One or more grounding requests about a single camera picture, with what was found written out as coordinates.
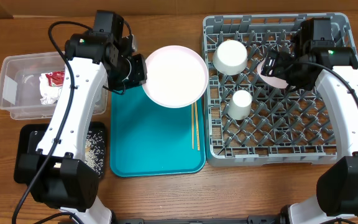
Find teal plastic tray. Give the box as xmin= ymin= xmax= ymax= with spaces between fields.
xmin=109 ymin=87 xmax=206 ymax=177

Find grey dishwasher rack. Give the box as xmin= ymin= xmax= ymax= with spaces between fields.
xmin=203 ymin=14 xmax=338 ymax=166

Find cream shallow bowl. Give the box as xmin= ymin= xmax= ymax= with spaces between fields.
xmin=213 ymin=40 xmax=248 ymax=75

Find black waste tray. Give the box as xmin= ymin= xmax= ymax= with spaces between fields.
xmin=14 ymin=121 xmax=107 ymax=184

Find clear plastic waste bin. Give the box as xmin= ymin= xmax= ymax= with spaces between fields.
xmin=0 ymin=51 xmax=108 ymax=121

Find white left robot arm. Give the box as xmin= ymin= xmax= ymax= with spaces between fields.
xmin=14 ymin=11 xmax=147 ymax=223

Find cream plastic cup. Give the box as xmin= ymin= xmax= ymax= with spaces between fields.
xmin=227 ymin=90 xmax=252 ymax=120

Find pink round plate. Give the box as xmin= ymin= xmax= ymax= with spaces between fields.
xmin=142 ymin=45 xmax=208 ymax=108

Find pink food bowl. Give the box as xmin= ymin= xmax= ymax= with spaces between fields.
xmin=257 ymin=59 xmax=288 ymax=89

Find red snack wrapper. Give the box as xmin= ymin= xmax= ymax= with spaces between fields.
xmin=45 ymin=71 xmax=65 ymax=87

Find rice and peanut leftovers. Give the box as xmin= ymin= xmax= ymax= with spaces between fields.
xmin=85 ymin=128 xmax=106 ymax=179

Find white napkin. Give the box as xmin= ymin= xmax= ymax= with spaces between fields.
xmin=39 ymin=73 xmax=62 ymax=105

